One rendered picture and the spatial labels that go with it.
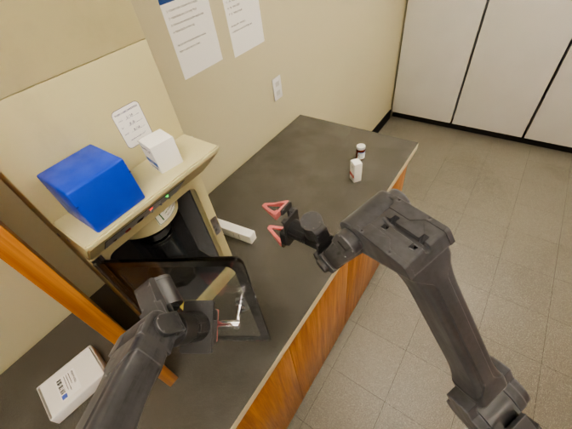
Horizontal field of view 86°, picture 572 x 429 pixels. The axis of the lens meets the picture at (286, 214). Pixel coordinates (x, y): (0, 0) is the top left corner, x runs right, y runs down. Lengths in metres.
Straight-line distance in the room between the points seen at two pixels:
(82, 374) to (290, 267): 0.69
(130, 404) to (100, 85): 0.50
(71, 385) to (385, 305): 1.65
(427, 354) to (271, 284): 1.20
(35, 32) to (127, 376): 0.49
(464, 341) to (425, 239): 0.17
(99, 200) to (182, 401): 0.64
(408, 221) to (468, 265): 2.04
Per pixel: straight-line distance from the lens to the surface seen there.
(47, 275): 0.62
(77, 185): 0.56
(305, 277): 1.10
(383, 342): 2.03
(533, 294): 2.48
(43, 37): 0.63
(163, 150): 0.65
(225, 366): 1.02
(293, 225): 0.86
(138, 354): 0.49
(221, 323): 0.76
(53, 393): 1.19
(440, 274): 0.43
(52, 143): 0.65
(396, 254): 0.39
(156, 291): 0.60
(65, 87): 0.64
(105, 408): 0.44
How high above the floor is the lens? 1.87
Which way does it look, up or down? 46 degrees down
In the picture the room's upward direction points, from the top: 9 degrees counter-clockwise
